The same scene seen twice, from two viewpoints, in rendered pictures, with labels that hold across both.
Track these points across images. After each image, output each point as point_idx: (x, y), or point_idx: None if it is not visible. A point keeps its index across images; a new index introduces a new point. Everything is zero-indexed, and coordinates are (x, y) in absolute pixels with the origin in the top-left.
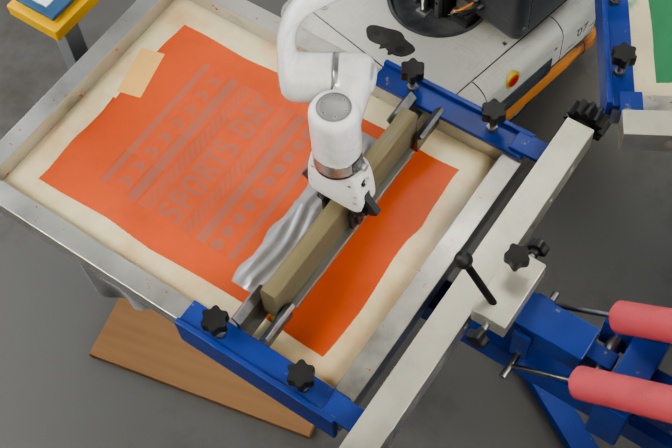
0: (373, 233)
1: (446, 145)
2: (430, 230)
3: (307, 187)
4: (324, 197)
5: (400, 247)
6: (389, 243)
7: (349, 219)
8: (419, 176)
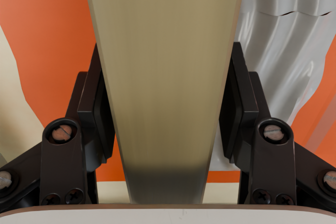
0: (94, 37)
1: (118, 195)
2: (4, 100)
3: (323, 56)
4: (252, 126)
5: (10, 40)
6: (39, 35)
7: (96, 91)
8: (114, 157)
